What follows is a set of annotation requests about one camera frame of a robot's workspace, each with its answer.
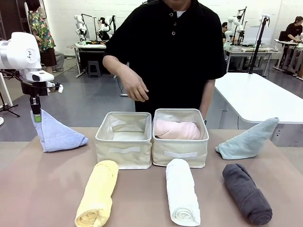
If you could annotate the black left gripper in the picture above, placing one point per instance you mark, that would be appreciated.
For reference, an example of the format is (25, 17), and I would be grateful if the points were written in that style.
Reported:
(35, 88)

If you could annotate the lavender towel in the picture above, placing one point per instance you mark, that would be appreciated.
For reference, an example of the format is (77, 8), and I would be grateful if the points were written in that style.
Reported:
(56, 137)

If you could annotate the yellow towel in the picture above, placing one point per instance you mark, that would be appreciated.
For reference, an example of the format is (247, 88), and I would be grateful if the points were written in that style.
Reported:
(99, 189)

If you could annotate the pink towel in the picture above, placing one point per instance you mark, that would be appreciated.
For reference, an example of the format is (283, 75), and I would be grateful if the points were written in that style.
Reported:
(177, 130)

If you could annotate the white towel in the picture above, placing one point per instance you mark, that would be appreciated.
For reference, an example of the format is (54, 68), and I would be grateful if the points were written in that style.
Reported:
(181, 189)

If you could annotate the pale teal towel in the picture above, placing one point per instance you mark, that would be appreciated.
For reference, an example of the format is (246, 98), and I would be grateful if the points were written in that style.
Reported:
(246, 144)

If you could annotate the dark grey towel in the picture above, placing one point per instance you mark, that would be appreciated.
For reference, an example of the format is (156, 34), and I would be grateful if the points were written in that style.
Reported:
(246, 196)

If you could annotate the person's right forearm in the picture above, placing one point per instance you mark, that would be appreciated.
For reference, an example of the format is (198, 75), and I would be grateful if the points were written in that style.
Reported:
(113, 66)

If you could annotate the person's left forearm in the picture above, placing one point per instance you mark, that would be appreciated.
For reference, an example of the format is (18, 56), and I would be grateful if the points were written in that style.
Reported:
(207, 99)

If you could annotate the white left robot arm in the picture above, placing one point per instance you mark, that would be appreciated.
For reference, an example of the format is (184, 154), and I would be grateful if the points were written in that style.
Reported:
(21, 49)

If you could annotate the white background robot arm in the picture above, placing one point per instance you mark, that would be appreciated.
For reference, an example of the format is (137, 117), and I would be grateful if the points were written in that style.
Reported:
(80, 28)
(234, 26)

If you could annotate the person's right hand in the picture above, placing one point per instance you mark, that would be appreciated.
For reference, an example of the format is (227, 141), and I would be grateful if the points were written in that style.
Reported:
(135, 87)

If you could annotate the low black tripod stand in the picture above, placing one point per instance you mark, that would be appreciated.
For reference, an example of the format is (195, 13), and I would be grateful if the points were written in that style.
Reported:
(7, 107)

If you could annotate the black plastic stool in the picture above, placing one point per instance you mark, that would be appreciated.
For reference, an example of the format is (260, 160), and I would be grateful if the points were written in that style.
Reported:
(94, 68)

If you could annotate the grey background work table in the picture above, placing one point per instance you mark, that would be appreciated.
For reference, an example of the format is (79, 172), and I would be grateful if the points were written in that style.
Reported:
(248, 50)
(82, 46)

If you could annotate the person in floral shirt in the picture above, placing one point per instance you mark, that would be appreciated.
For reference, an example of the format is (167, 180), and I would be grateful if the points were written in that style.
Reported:
(42, 30)

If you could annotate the beige fabric storage bin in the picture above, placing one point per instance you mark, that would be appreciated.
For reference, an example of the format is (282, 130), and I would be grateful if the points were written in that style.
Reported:
(180, 156)
(123, 156)

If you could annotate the black and white background robot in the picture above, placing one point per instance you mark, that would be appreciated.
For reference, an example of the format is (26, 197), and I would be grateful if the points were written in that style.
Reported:
(104, 28)

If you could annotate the person in black polo shirt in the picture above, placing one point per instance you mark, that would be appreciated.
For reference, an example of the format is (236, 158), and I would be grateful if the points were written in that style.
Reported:
(165, 59)

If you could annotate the seated person in black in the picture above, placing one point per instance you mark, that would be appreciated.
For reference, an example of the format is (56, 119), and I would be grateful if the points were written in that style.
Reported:
(224, 32)

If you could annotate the tall black tripod pole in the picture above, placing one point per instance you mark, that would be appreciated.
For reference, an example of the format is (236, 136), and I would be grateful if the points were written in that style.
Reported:
(259, 40)

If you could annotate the person in black t-shirt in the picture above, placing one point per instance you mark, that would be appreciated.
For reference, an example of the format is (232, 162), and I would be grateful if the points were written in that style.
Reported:
(293, 30)

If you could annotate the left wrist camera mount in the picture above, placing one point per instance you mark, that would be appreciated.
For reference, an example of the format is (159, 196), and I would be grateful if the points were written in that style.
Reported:
(56, 87)

